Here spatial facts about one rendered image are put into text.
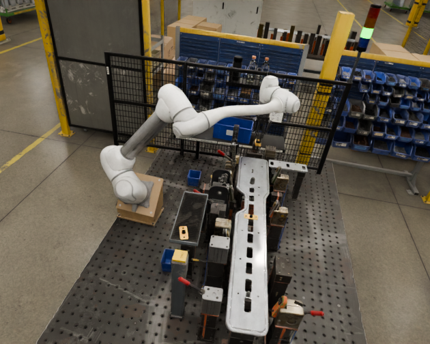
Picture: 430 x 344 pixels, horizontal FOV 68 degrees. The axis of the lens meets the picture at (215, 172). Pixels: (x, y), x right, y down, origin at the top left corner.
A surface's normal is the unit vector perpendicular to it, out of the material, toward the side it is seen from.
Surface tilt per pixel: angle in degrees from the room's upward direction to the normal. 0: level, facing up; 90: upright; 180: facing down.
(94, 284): 0
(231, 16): 90
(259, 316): 0
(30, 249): 0
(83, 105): 91
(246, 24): 90
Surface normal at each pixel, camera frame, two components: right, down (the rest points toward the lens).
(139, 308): 0.09, -0.81
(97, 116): -0.17, 0.62
